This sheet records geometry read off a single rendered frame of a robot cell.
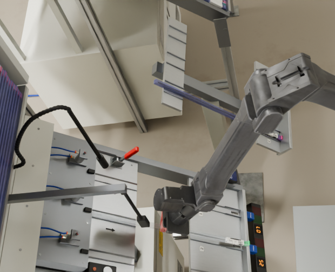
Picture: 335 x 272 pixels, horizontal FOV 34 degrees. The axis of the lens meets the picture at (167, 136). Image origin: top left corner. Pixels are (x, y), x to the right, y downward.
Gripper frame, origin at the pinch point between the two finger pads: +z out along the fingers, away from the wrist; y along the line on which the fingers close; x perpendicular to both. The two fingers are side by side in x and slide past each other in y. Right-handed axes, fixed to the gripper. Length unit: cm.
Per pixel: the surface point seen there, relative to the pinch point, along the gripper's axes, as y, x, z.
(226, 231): -4.0, 23.3, 3.6
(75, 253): 13.5, -26.8, -6.3
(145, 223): 8.3, -13.7, -18.4
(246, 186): -56, 73, 59
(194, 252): 4.8, 11.1, 2.8
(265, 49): -137, 87, 48
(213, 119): -47, 23, 6
